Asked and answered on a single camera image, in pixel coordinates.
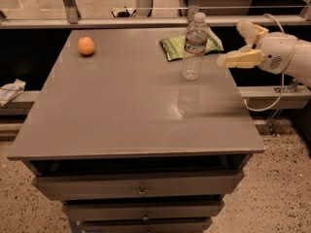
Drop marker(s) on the clear plastic water bottle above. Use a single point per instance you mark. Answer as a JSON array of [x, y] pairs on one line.
[[194, 47]]

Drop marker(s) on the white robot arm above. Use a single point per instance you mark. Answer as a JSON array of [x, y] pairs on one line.
[[299, 65]]

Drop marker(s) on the grey drawer cabinet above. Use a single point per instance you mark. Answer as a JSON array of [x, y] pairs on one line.
[[128, 110]]

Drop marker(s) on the green chip bag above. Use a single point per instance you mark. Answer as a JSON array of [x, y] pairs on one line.
[[174, 47]]

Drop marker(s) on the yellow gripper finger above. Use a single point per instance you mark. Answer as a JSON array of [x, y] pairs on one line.
[[250, 32], [246, 58]]

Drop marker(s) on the grey drawer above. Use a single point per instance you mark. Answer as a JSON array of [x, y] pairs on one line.
[[142, 185], [149, 210], [171, 225]]

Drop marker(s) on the bottom grey drawer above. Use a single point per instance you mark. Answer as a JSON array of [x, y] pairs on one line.
[[171, 225]]

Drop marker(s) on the top grey drawer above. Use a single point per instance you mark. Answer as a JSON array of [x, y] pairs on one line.
[[142, 185]]

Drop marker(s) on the middle grey drawer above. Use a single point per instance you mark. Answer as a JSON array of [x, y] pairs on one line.
[[149, 210]]

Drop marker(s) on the grey metal rail frame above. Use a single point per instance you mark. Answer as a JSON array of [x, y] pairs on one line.
[[97, 13]]

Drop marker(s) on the orange fruit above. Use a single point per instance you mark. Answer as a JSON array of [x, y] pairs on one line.
[[86, 46]]

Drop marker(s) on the black white object on floor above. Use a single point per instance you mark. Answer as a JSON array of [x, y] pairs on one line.
[[123, 12]]

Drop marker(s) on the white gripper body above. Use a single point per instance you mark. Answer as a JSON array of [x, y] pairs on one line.
[[274, 52]]

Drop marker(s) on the white folded cloth packet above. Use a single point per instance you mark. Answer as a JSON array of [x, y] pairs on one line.
[[10, 91]]

